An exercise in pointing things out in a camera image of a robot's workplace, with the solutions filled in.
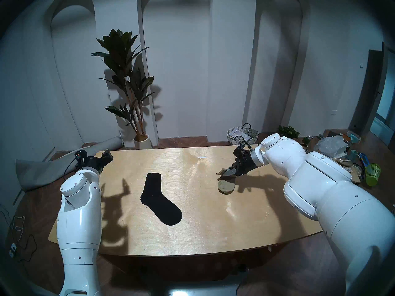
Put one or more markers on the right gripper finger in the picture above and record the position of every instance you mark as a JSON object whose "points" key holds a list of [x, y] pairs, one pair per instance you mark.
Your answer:
{"points": [[230, 173]]}

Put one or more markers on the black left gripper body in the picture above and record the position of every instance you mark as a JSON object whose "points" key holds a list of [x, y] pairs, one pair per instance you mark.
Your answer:
{"points": [[94, 164]]}

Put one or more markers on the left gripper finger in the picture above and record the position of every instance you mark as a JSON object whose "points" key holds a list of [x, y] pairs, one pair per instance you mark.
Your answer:
{"points": [[107, 156]]}

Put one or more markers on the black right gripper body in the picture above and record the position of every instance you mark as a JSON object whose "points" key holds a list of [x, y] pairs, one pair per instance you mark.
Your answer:
{"points": [[245, 162]]}

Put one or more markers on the olive ribbed short sock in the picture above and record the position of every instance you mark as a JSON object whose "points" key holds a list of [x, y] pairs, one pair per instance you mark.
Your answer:
{"points": [[226, 187]]}

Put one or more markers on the black long sock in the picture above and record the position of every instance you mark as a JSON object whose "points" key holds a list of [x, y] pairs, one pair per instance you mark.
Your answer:
{"points": [[160, 206]]}

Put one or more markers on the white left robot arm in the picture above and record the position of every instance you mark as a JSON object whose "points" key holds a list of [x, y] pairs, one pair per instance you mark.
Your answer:
{"points": [[78, 224]]}

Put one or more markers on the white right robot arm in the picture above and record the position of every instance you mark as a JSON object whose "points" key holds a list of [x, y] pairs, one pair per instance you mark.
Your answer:
{"points": [[324, 190]]}

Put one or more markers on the white round plant pot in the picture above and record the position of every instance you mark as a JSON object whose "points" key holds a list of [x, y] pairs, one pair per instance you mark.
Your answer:
{"points": [[142, 143]]}

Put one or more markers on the small bushy green plant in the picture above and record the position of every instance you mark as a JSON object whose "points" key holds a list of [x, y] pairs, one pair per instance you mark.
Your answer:
{"points": [[288, 132]]}

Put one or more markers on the tiny potted green plant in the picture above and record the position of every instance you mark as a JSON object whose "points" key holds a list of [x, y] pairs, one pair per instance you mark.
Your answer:
{"points": [[305, 141]]}

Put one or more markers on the clear crumpled plastic bag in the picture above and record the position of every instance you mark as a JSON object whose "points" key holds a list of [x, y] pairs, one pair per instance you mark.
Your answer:
{"points": [[331, 145]]}

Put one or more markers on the tall dark leafy plant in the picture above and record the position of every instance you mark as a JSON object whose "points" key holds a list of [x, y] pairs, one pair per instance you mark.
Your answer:
{"points": [[118, 48]]}

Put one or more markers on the grey green cup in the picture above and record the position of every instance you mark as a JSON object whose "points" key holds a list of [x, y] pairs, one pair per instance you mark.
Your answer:
{"points": [[354, 155]]}

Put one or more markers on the teal paper box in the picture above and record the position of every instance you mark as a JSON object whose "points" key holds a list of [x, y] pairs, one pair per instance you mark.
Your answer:
{"points": [[353, 137]]}

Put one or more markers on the wooden cutting board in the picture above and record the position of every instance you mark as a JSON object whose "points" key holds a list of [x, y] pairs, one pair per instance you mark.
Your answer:
{"points": [[356, 173]]}

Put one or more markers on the white power strip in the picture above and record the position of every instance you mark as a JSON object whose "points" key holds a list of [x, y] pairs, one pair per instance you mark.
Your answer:
{"points": [[11, 249]]}

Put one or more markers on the blue flat box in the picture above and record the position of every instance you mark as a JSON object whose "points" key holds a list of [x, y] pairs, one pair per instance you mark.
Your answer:
{"points": [[364, 159]]}

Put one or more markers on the green plastic mesh basket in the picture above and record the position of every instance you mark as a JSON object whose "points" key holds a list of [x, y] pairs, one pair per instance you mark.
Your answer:
{"points": [[372, 175]]}

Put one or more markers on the dark open door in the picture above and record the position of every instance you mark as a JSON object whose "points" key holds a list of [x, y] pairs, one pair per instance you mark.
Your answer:
{"points": [[367, 92]]}

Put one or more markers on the pale blue glass door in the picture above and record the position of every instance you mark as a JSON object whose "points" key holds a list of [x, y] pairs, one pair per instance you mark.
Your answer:
{"points": [[385, 107]]}

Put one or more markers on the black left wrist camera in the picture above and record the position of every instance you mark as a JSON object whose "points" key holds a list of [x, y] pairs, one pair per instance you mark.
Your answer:
{"points": [[81, 156]]}

